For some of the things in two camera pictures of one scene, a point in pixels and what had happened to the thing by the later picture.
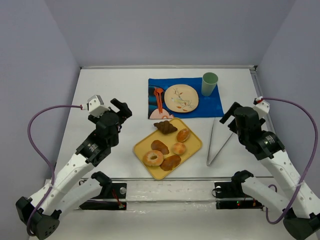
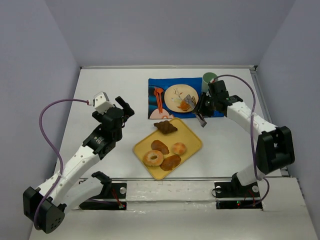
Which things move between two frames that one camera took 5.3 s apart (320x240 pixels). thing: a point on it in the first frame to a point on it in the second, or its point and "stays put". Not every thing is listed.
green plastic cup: [209, 82] stays put
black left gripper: [122, 110] stays put
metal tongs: [209, 163] to [192, 102]
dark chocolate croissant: [165, 127] stays put
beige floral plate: [181, 98] stays put
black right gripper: [230, 114] to [204, 106]
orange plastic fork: [157, 92] stays put
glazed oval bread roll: [183, 135] to [184, 106]
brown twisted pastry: [170, 162] stays put
